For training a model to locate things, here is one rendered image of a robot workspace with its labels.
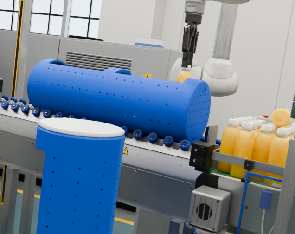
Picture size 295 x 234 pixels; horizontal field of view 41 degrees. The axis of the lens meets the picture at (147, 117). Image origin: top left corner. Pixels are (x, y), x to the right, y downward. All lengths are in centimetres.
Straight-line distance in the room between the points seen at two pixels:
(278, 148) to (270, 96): 298
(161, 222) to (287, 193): 120
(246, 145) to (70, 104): 86
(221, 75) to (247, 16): 230
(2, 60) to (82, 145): 305
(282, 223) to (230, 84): 114
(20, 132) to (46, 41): 186
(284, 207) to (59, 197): 68
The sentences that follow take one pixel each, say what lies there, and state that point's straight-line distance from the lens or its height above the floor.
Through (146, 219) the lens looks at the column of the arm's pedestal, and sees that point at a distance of 238.
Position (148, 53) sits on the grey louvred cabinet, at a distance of 337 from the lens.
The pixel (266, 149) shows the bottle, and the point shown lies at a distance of 150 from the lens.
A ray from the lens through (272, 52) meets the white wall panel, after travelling 443.
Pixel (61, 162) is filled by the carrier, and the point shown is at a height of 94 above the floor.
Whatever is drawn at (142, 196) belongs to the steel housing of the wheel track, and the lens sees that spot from 179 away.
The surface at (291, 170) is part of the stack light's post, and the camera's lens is 127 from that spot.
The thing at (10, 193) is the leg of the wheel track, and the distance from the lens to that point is 230.
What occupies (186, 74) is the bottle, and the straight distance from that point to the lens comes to 178.
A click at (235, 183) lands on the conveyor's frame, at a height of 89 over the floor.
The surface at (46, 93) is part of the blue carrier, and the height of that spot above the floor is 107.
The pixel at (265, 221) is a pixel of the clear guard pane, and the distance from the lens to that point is 143.
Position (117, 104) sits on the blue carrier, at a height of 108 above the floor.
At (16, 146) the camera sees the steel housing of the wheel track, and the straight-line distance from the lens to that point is 219.
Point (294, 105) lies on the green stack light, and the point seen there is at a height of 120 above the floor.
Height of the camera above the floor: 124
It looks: 7 degrees down
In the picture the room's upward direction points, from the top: 8 degrees clockwise
